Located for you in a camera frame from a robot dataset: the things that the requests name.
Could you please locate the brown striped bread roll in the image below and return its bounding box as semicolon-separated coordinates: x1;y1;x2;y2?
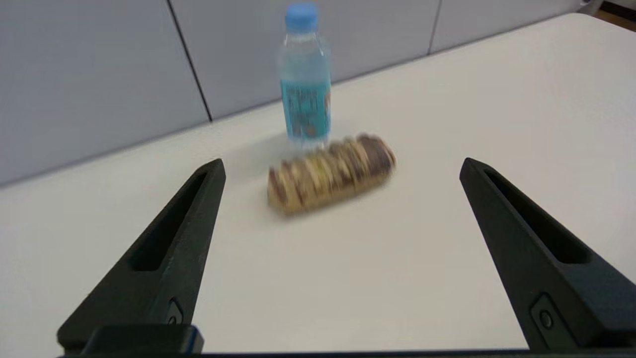
267;133;398;216

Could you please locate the clear soda water bottle blue cap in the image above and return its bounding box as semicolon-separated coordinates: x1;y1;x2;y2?
278;2;333;152

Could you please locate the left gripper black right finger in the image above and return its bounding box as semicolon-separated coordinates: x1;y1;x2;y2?
459;158;636;349

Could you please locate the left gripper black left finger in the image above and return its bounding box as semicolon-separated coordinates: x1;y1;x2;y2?
57;159;227;354

